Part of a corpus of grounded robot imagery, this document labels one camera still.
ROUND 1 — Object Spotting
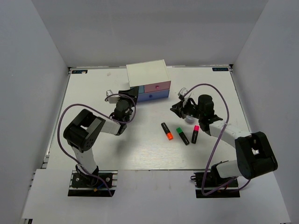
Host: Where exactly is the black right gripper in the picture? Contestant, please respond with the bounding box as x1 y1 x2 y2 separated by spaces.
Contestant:
171 98 204 119

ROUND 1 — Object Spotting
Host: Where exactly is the small light blue drawer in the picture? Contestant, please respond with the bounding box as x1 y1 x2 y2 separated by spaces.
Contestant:
138 85 144 94

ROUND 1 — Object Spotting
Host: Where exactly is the wide blue drawer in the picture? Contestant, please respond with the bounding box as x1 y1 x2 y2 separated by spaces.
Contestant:
137 89 170 102

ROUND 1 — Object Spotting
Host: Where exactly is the green capped highlighter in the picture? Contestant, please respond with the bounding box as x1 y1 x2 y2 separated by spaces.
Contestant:
176 127 190 146

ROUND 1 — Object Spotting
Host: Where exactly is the pink drawer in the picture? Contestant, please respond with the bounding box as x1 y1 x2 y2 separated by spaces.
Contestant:
144 81 171 93

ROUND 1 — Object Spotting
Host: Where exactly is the white drawer cabinet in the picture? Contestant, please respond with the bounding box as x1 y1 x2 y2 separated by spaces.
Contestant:
126 59 170 87

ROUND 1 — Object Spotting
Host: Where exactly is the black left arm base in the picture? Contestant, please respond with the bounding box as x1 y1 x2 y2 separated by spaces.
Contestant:
68 170 118 197

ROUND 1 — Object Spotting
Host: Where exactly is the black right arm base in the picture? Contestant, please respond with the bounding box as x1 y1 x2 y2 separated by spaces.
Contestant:
190 171 240 199

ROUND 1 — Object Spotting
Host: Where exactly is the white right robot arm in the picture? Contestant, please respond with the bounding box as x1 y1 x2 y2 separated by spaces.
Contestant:
170 95 278 186

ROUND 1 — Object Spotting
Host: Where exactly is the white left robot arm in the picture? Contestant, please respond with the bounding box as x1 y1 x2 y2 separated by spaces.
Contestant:
63 86 139 186

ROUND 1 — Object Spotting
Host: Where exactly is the orange capped highlighter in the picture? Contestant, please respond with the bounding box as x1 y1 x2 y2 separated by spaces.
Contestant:
161 122 173 140

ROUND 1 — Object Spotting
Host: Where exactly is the pink capped highlighter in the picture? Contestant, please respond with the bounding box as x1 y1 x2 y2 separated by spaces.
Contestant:
191 125 199 144

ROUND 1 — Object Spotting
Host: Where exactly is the right blue corner label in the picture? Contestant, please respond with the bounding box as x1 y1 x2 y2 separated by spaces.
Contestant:
212 67 229 71

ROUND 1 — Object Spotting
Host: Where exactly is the blue corner label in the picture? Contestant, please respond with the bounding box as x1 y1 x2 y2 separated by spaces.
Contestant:
212 67 229 71
71 70 88 74

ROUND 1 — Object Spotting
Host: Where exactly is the left blue corner label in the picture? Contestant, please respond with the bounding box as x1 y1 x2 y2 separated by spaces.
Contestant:
71 70 88 74

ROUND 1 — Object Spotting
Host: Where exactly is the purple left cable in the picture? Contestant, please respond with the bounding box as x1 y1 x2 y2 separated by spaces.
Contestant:
57 93 137 197

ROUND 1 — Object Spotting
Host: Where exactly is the purple cable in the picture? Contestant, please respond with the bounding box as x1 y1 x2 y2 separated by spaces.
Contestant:
57 93 137 197
184 83 252 196

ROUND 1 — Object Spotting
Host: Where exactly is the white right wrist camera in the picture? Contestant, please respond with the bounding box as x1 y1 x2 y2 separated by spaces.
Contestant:
178 87 191 101

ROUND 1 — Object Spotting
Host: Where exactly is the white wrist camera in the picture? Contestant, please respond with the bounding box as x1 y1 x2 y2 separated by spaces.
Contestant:
105 90 120 104
178 87 191 101

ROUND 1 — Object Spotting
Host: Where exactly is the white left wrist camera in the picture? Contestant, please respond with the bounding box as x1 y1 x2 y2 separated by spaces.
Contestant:
105 90 120 104

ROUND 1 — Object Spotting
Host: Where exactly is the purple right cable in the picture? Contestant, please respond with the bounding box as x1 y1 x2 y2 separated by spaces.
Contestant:
184 83 252 196

